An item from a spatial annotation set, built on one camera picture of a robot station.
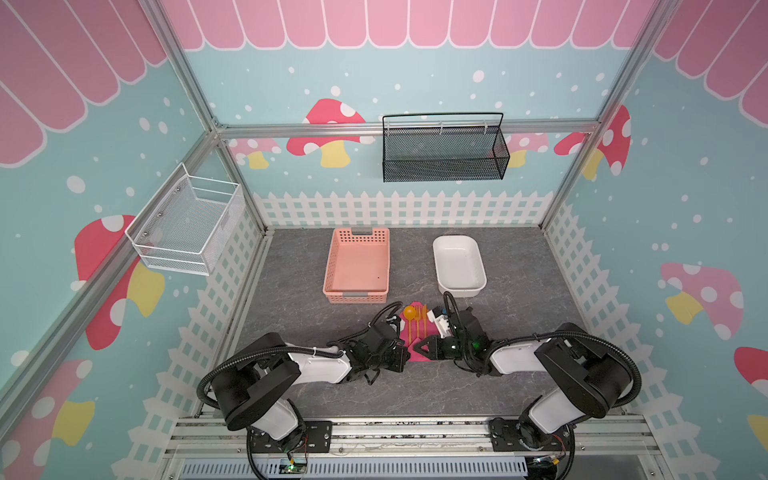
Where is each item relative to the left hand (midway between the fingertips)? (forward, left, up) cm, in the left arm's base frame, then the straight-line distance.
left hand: (409, 361), depth 86 cm
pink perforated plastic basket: (+35, +18, -1) cm, 40 cm away
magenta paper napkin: (+9, -3, 0) cm, 10 cm away
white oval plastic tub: (+36, -19, -1) cm, 41 cm away
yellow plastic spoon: (+15, 0, +1) cm, 15 cm away
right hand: (+3, -1, +2) cm, 4 cm away
